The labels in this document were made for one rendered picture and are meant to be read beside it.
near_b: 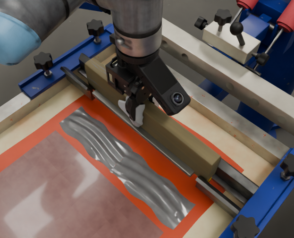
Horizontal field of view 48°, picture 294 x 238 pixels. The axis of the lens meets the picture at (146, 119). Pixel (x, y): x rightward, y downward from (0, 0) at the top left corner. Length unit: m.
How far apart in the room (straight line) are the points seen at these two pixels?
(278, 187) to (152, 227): 0.26
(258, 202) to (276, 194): 0.04
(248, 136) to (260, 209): 0.17
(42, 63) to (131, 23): 0.36
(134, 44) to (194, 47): 0.34
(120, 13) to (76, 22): 2.11
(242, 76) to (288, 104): 0.12
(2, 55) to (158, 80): 0.25
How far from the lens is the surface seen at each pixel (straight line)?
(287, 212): 1.83
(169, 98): 0.55
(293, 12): 0.93
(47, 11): 0.45
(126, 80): 0.58
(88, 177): 0.72
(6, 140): 0.82
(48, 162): 0.76
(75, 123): 0.79
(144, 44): 0.51
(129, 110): 0.61
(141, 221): 0.68
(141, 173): 0.71
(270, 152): 0.75
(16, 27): 0.42
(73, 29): 2.53
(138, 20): 0.47
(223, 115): 0.77
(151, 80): 0.55
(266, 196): 0.69
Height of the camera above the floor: 1.60
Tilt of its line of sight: 56 degrees down
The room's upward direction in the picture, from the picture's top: straight up
